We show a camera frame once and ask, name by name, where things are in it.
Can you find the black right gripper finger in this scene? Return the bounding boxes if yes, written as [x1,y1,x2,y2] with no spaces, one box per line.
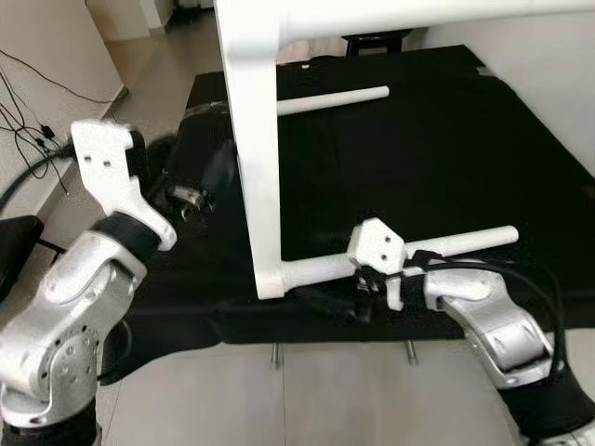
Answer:
[296,288,360,321]

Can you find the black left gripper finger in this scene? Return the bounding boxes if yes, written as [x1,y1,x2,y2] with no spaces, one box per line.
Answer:
[144,135,179,176]
[197,138,240,198]

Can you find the white plastic children table top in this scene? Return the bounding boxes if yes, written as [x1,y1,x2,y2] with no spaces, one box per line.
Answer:
[214,0,291,301]

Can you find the black folding chair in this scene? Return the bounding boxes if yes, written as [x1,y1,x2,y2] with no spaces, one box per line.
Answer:
[0,216,59,306]

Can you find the black round stool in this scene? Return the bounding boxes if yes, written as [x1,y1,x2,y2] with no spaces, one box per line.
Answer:
[342,31,412,57]

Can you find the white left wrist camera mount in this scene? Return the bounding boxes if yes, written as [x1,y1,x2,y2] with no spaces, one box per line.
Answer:
[72,121,178,252]

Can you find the grey metal table frame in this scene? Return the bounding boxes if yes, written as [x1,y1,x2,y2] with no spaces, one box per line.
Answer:
[270,337,417,370]

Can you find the thin black wall cable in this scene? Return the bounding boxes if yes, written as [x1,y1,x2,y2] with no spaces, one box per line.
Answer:
[0,48,126,103]

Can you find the black looped wall cable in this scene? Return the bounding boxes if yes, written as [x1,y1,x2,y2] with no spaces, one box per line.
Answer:
[0,70,59,157]

